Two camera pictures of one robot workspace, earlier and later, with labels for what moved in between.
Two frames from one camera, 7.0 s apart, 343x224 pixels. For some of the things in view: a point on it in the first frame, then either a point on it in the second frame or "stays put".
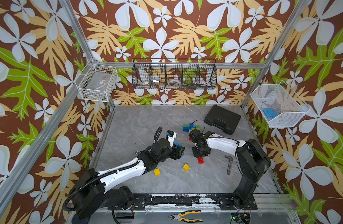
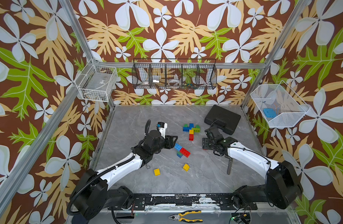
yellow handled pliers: (179, 216) stays put
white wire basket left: (96, 82) stays put
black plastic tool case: (222, 118) stays put
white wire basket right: (280, 106) stays put
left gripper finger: (157, 134) -> (147, 128)
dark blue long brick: (187, 129) stays put
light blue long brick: (177, 144) stays put
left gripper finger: (177, 152) -> (169, 143)
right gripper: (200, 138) -> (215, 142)
